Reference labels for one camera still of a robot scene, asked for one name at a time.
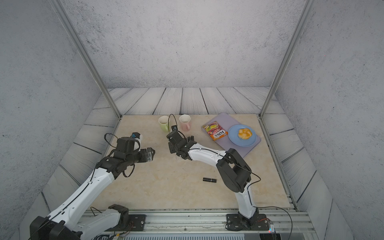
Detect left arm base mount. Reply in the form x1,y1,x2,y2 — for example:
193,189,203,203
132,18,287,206
108,204,146,232

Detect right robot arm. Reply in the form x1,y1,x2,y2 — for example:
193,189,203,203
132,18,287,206
167,131,259,222

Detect aluminium rail front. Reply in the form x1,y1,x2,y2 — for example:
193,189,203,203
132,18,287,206
124,208,318,240

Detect lavender tray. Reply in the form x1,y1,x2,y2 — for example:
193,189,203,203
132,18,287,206
202,113,262,158

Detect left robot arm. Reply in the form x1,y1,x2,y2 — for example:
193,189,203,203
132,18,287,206
30,133,156,240

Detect right aluminium frame post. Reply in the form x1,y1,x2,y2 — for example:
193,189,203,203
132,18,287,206
259,0,316,119

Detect candy bag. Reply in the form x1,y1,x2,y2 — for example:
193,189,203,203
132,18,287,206
203,121,228,141

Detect blue plate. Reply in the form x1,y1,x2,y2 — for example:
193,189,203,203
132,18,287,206
228,124,258,147

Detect pink mug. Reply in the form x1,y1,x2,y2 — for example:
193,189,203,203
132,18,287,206
179,115,191,132

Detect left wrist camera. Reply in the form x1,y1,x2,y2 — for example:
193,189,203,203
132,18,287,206
131,132,142,143

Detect aluminium frame post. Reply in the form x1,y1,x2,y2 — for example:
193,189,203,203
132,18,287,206
259,0,316,119
50,0,122,120

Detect left aluminium frame post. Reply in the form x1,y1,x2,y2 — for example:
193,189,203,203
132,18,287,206
50,0,122,120

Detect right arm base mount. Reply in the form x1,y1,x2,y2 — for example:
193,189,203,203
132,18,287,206
226,211,271,232

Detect green mug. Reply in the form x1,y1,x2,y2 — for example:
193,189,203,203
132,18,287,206
158,116,170,133

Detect bread roll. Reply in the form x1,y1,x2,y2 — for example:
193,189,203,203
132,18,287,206
238,128,253,140

